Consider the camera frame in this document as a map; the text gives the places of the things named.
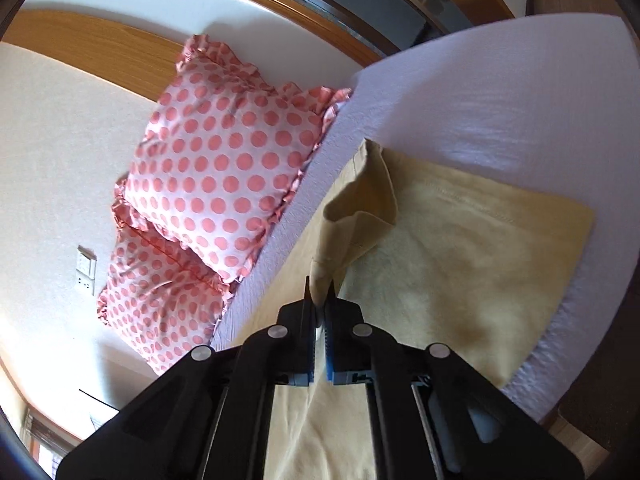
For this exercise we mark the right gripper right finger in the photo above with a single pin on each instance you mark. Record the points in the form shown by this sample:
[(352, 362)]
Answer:
[(432, 416)]

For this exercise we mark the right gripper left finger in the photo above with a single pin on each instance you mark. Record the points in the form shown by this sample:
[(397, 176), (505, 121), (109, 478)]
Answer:
[(209, 416)]

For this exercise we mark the khaki pants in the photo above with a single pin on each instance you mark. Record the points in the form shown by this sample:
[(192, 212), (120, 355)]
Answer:
[(431, 254)]

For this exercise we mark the black flat television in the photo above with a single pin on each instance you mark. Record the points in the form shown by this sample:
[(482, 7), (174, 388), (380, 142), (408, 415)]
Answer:
[(98, 412)]

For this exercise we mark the left polka dot pillow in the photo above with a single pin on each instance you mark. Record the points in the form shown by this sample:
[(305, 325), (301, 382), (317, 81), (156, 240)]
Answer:
[(160, 298)]

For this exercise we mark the polka dot pillow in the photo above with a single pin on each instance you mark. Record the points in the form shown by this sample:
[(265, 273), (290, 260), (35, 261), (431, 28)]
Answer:
[(160, 298), (222, 156)]

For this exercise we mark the right polka dot pillow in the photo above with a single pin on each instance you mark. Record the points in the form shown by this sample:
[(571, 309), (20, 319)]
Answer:
[(222, 156)]

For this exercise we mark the lavender bed sheet mattress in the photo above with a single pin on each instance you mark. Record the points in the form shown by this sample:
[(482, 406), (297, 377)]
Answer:
[(549, 102)]

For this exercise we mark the white wall power socket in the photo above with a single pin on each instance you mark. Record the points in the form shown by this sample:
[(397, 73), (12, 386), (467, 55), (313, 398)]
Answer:
[(85, 284)]

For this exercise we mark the white wall light switch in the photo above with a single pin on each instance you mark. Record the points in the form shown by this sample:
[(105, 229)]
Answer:
[(86, 262)]

